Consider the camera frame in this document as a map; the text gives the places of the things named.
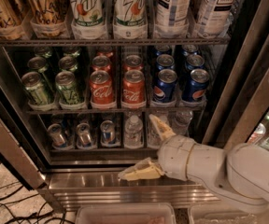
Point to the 7up bottle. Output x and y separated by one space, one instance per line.
87 13
129 13

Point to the pepsi can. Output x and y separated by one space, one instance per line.
164 61
164 86
195 61
195 86

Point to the front left pepsi can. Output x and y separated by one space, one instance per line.
164 86

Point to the right water bottle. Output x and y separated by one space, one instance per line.
181 121

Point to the left teas tea bottle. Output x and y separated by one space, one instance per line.
172 13

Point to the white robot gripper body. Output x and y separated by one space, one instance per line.
174 157

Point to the front left coca-cola can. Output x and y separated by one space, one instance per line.
101 87

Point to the front right coca-cola can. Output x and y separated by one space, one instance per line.
133 87

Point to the left 7up bottle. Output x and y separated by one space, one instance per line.
87 13

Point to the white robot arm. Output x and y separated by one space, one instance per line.
239 176

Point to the right 7up bottle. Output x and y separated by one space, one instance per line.
129 13

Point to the redbull can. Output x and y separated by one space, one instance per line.
84 135
57 135
108 132

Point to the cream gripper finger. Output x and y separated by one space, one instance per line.
161 128
146 169

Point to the coca-cola can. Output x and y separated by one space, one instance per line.
101 87
133 62
133 87
101 63

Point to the middle water bottle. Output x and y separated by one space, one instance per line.
154 140

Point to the right fridge glass door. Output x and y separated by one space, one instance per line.
240 93

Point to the left water bottle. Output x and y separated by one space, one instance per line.
133 129

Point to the front left green can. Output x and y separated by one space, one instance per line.
36 88

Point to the green can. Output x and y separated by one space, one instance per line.
68 88
68 63
40 65
36 88

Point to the water bottle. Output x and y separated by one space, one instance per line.
133 129
181 121
154 140

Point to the right teas tea bottle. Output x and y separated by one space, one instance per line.
212 16

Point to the open fridge door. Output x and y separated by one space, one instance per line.
16 161

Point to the front right green can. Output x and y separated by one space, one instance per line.
68 88

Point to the front right pepsi can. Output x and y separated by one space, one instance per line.
195 86

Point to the clear plastic bin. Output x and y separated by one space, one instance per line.
126 213
221 213

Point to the left clear plastic bin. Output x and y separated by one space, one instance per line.
126 213

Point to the right clear plastic bin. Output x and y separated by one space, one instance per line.
221 213

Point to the teas tea bottle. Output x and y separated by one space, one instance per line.
212 16
172 13

